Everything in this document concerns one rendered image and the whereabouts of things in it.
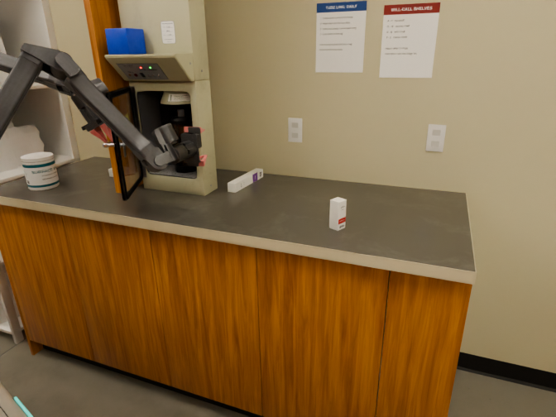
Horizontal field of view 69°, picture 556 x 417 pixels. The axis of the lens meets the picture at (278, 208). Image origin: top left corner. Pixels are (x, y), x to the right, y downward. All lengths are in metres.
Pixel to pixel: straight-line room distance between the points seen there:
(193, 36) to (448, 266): 1.19
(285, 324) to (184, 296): 0.43
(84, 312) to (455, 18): 2.02
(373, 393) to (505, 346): 0.90
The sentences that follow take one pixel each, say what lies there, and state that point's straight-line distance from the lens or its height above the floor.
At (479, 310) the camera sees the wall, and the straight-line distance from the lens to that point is 2.18.
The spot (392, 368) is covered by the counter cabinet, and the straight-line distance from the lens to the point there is 1.50.
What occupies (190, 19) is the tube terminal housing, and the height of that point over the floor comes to 1.63.
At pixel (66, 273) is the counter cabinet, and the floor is 0.59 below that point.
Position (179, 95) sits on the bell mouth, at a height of 1.35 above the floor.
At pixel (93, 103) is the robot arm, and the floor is 1.38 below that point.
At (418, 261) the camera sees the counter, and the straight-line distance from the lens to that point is 1.24.
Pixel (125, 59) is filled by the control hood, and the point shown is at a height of 1.49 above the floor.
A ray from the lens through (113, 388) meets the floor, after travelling 2.28.
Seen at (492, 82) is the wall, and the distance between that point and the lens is 1.83.
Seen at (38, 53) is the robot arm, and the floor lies 1.52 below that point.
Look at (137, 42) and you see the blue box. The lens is 1.73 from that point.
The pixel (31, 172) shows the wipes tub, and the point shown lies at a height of 1.03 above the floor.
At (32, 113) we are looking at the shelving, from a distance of 3.00.
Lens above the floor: 1.51
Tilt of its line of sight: 21 degrees down
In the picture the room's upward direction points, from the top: 1 degrees counter-clockwise
